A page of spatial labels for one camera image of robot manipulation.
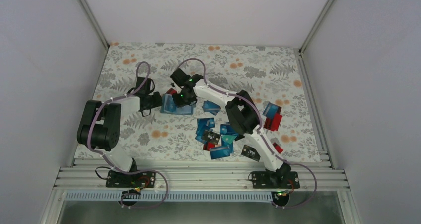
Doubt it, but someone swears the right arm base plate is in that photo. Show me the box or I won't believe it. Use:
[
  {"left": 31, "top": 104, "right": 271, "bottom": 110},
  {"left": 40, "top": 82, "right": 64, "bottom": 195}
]
[{"left": 248, "top": 171, "right": 300, "bottom": 189}]

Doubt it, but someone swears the grey cable duct front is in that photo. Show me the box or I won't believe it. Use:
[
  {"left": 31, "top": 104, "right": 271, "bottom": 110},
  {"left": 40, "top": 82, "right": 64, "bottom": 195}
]
[{"left": 64, "top": 190, "right": 272, "bottom": 203}]

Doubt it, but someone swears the blue card stack upper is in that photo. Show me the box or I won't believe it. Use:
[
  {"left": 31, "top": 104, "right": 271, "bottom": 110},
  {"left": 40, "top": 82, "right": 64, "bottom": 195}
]
[{"left": 202, "top": 100, "right": 221, "bottom": 115}]

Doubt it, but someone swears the black visa card centre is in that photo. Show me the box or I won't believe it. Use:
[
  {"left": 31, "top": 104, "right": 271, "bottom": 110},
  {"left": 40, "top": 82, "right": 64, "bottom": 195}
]
[{"left": 201, "top": 130, "right": 221, "bottom": 144}]

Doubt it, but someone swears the aluminium frame post right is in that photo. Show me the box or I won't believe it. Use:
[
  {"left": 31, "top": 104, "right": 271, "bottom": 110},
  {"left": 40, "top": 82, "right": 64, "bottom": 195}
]
[{"left": 299, "top": 0, "right": 335, "bottom": 55}]

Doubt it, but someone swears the red card black stripe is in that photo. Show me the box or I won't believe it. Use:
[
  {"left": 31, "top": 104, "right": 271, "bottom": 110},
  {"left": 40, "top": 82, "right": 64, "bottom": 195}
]
[{"left": 273, "top": 142, "right": 283, "bottom": 154}]

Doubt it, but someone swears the blue card far right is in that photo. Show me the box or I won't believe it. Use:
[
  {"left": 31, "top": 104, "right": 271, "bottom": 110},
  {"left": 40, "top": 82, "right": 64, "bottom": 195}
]
[{"left": 263, "top": 102, "right": 281, "bottom": 119}]

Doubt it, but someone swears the black visa card right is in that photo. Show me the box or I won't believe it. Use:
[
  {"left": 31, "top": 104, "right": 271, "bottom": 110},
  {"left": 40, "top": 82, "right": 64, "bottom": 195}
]
[{"left": 241, "top": 145, "right": 261, "bottom": 162}]

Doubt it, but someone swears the teal leather card holder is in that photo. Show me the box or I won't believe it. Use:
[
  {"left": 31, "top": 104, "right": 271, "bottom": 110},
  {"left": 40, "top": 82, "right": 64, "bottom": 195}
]
[{"left": 162, "top": 94, "right": 194, "bottom": 115}]

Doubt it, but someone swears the floral patterned table mat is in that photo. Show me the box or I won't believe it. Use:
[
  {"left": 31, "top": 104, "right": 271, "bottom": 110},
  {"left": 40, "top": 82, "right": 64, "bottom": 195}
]
[{"left": 94, "top": 42, "right": 321, "bottom": 163}]

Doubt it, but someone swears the red card far right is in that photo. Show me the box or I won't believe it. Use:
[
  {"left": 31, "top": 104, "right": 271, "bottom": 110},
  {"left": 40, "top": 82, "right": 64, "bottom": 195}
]
[{"left": 264, "top": 113, "right": 282, "bottom": 131}]

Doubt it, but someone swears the aluminium rail base front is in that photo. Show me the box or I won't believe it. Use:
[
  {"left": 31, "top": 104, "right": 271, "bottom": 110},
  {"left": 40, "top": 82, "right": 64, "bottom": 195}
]
[{"left": 54, "top": 159, "right": 349, "bottom": 191}]

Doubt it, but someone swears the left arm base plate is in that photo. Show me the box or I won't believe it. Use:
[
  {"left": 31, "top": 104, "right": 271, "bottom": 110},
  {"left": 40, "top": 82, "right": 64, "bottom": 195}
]
[{"left": 105, "top": 171, "right": 156, "bottom": 188}]

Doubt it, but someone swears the blue card middle right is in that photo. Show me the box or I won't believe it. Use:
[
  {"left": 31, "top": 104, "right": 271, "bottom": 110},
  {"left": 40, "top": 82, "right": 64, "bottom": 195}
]
[{"left": 220, "top": 123, "right": 239, "bottom": 136}]

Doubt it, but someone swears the black visa card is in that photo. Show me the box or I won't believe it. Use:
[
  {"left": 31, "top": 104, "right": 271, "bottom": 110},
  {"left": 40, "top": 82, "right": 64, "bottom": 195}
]
[
  {"left": 201, "top": 130, "right": 221, "bottom": 144},
  {"left": 241, "top": 145, "right": 261, "bottom": 162}
]

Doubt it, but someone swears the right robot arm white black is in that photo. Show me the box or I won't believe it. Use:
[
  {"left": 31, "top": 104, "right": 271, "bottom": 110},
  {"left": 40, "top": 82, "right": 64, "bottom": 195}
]
[{"left": 170, "top": 68, "right": 291, "bottom": 188}]

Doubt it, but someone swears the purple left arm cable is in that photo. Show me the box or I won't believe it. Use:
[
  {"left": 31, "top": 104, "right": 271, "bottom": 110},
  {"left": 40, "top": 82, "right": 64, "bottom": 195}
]
[{"left": 86, "top": 61, "right": 170, "bottom": 211}]

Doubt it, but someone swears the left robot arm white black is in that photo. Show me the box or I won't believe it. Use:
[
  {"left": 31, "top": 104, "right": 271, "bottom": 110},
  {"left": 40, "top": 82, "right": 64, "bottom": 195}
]
[{"left": 76, "top": 77, "right": 162, "bottom": 187}]

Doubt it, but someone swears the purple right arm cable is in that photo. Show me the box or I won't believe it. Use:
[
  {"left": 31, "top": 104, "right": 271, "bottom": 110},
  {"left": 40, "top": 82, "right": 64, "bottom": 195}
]
[{"left": 176, "top": 58, "right": 318, "bottom": 210}]

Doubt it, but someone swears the aluminium frame post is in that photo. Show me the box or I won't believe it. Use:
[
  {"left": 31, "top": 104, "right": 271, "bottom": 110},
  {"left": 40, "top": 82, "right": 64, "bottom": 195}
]
[
  {"left": 299, "top": 0, "right": 335, "bottom": 55},
  {"left": 78, "top": 0, "right": 110, "bottom": 51}
]

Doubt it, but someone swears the teal card centre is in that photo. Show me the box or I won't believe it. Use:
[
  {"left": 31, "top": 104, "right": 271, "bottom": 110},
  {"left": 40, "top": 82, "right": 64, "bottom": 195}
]
[{"left": 221, "top": 134, "right": 237, "bottom": 147}]

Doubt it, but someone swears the red card upper left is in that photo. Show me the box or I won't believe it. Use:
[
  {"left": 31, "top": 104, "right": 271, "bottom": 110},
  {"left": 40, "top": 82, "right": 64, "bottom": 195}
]
[{"left": 166, "top": 88, "right": 177, "bottom": 95}]

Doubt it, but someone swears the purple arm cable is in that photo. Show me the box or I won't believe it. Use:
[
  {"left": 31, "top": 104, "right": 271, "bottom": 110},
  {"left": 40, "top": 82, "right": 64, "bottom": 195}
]
[
  {"left": 86, "top": 61, "right": 170, "bottom": 211},
  {"left": 176, "top": 58, "right": 318, "bottom": 210}
]

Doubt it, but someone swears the aluminium frame post left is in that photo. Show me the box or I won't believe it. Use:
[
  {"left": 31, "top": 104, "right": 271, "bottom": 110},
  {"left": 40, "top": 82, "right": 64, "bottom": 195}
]
[{"left": 78, "top": 0, "right": 110, "bottom": 51}]

